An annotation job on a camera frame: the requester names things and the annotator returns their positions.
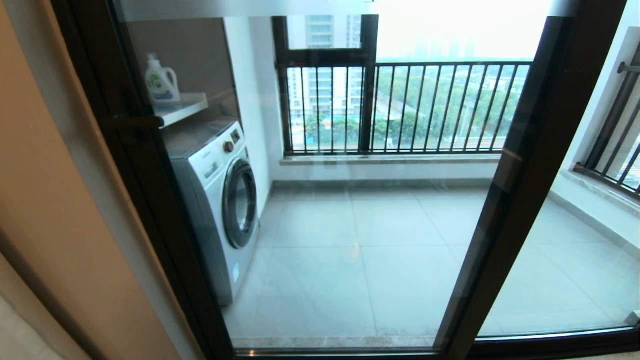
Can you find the dark brown sliding glass door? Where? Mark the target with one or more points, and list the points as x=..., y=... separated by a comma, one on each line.
x=375, y=230

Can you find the long grey stone window sill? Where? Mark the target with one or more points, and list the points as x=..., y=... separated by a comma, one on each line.
x=390, y=159

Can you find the white front-load washing machine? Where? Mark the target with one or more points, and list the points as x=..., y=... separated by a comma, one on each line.
x=210, y=200

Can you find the long black balcony railing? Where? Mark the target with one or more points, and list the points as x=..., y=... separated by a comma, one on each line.
x=425, y=64

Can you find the white detergent bottle green label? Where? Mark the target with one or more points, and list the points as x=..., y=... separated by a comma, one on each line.
x=161, y=82

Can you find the dark brown fixed glass panel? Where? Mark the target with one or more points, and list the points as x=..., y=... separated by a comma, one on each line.
x=575, y=280

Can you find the short grey stone side sill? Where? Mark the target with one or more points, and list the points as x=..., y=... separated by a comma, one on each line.
x=600, y=192

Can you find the short black side railing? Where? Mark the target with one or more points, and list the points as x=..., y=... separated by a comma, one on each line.
x=610, y=135

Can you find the dark window frame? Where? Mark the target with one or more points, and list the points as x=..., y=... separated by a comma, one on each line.
x=369, y=100

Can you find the white wall shelf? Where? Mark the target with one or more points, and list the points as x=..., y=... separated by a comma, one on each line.
x=180, y=109

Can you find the black-framed balcony doorway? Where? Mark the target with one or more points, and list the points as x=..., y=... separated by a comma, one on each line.
x=80, y=50

